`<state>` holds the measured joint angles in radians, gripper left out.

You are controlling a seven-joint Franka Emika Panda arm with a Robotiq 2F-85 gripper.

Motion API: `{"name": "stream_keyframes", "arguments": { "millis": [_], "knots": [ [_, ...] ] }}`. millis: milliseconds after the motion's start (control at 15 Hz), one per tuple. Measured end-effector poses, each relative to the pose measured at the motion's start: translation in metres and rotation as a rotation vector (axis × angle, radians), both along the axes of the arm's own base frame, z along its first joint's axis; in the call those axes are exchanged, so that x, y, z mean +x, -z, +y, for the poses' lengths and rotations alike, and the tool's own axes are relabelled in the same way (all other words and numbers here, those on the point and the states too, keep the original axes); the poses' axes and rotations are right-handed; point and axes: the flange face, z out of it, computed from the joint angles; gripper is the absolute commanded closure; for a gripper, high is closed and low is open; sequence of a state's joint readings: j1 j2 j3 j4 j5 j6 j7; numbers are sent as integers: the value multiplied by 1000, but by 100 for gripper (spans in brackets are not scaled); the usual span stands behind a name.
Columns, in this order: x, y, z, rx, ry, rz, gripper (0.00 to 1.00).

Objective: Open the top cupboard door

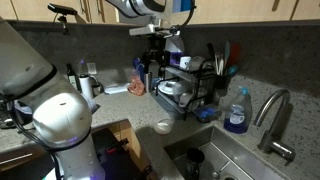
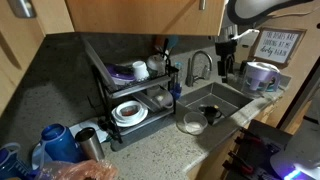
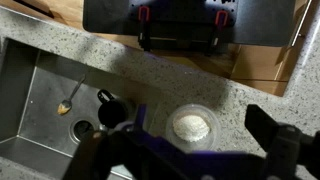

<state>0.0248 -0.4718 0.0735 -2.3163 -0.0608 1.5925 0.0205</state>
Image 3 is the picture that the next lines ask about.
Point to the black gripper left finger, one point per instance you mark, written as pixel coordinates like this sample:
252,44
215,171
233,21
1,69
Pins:
144,156

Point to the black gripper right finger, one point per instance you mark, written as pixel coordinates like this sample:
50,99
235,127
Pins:
286,146

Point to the black mug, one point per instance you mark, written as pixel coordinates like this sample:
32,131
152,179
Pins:
113,111

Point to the metal spoon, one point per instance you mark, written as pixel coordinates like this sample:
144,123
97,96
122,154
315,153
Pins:
66,105

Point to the stainless steel sink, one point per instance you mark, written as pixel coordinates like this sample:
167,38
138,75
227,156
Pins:
33,83

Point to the lower wooden cabinet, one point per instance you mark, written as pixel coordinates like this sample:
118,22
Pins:
261,67

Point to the red-handled clamp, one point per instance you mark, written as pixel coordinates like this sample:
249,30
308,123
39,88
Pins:
144,35
220,22

